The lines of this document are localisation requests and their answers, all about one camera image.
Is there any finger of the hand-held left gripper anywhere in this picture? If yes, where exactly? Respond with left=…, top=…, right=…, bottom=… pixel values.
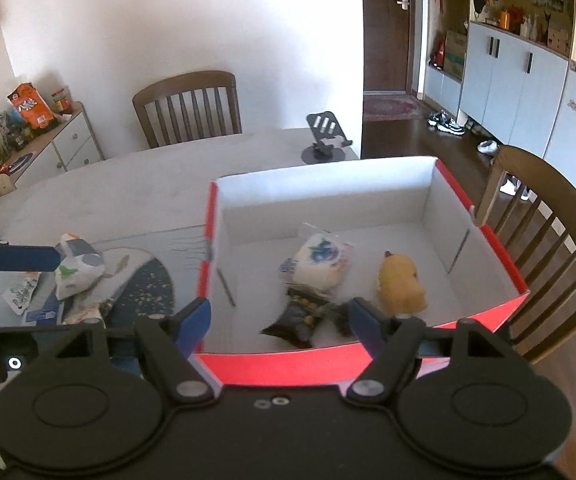
left=0, top=230, right=62, bottom=282
left=0, top=321, right=107, bottom=350

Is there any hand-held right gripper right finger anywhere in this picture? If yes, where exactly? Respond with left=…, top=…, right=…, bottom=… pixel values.
left=347, top=297, right=544, bottom=406

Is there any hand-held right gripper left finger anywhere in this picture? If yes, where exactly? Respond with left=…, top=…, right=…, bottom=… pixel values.
left=15, top=297, right=219, bottom=405

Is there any white pouch with orange print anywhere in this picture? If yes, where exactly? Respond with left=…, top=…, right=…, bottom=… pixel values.
left=4, top=277, right=43, bottom=316

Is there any silver foil snack packet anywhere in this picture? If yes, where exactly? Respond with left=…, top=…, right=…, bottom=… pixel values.
left=62, top=300, right=118, bottom=326

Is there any yellow toy figure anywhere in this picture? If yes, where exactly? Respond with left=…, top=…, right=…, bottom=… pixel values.
left=378, top=251, right=429, bottom=317

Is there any white green snack packet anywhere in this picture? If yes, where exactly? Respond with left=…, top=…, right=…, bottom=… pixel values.
left=54, top=233, right=106, bottom=298

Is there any black snack bag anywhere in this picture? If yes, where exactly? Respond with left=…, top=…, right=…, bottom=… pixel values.
left=260, top=285, right=351, bottom=350

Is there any red shoe box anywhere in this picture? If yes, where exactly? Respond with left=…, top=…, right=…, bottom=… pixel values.
left=195, top=156, right=530, bottom=388

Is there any blueberry print bread packet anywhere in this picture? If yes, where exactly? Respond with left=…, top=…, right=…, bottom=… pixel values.
left=279, top=232, right=356, bottom=293

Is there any dark blue packet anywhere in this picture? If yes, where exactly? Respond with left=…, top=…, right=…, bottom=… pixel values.
left=22, top=295, right=66, bottom=325

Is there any white sideboard cabinet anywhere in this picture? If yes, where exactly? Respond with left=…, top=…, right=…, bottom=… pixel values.
left=0, top=101, right=104, bottom=196

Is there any orange snack bag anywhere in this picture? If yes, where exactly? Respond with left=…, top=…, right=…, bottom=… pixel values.
left=8, top=82, right=53, bottom=131

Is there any grey white shoe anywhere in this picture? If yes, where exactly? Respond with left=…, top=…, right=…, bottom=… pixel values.
left=499, top=176, right=533, bottom=202

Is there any black phone stand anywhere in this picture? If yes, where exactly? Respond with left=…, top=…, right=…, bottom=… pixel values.
left=301, top=111, right=353, bottom=165

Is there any red patterned rug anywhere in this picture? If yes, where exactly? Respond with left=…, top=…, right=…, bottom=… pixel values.
left=363, top=95, right=426, bottom=122

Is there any brown wooden chair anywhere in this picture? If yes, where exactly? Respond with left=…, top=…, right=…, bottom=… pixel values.
left=132, top=70, right=243, bottom=149
left=473, top=145, right=576, bottom=365

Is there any brown door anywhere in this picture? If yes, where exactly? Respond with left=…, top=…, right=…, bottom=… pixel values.
left=361, top=0, right=416, bottom=93

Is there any cardboard box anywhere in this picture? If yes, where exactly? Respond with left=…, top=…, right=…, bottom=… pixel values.
left=443, top=30, right=469, bottom=78

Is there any tall grey wall cabinet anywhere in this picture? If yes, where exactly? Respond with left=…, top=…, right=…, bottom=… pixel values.
left=420, top=0, right=576, bottom=161

